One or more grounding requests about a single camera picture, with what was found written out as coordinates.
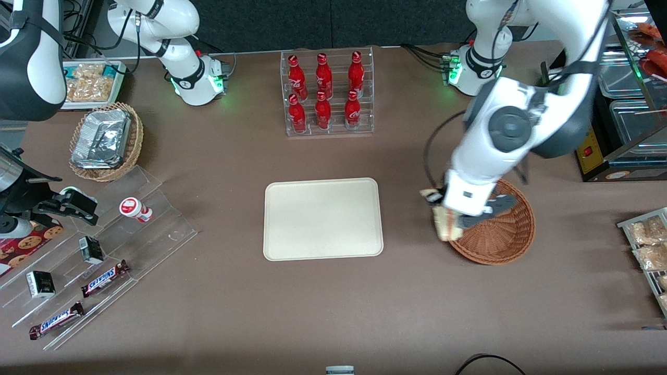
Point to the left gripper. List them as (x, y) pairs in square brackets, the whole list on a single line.
[(439, 196)]

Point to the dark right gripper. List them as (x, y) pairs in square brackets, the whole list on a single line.
[(25, 196)]

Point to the triangular sandwich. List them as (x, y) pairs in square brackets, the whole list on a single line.
[(445, 224)]

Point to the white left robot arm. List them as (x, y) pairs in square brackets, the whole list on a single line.
[(479, 151)]

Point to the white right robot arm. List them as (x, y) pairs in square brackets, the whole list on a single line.
[(193, 78)]

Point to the round brown wicker basket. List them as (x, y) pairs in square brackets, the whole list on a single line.
[(500, 245)]

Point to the light tan wicker basket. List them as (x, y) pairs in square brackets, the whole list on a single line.
[(136, 140)]

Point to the cream plastic tray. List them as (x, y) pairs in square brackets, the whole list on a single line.
[(323, 219)]

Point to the white snack tray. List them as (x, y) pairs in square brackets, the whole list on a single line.
[(119, 83)]

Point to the grey snack tray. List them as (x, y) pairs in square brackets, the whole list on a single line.
[(628, 225)]

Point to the red cookie box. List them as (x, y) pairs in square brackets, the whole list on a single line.
[(23, 250)]

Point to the white bottle with red cap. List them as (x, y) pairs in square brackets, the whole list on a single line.
[(133, 208)]

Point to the stack of foil trays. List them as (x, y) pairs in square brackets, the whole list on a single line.
[(101, 138)]

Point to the Snickers chocolate bar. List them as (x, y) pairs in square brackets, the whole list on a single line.
[(104, 278), (56, 321)]

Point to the small black white carton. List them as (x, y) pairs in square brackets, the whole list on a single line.
[(40, 284)]

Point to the clear acrylic stepped display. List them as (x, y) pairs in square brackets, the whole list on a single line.
[(156, 234)]

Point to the clear acrylic bottle rack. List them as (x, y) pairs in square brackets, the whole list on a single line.
[(336, 133)]

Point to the red cola bottle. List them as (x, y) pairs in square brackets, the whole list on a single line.
[(297, 115), (297, 78), (353, 112), (356, 74), (323, 77), (323, 113)]

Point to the clear bag of brown snacks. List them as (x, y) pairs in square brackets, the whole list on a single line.
[(651, 258), (663, 301), (88, 71), (649, 232), (663, 282), (91, 89)]

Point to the black food warmer appliance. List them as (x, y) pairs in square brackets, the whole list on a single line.
[(594, 161)]

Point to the small grey object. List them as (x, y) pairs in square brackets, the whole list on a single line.
[(340, 371)]

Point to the small dark blue object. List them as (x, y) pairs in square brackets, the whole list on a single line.
[(655, 328)]

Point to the red grilled sausage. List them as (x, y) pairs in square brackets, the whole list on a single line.
[(656, 63)]

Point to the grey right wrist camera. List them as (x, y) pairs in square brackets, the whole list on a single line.
[(15, 228)]

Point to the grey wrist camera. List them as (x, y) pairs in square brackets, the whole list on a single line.
[(15, 228), (500, 204)]

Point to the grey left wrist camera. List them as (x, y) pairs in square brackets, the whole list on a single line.
[(500, 204)]

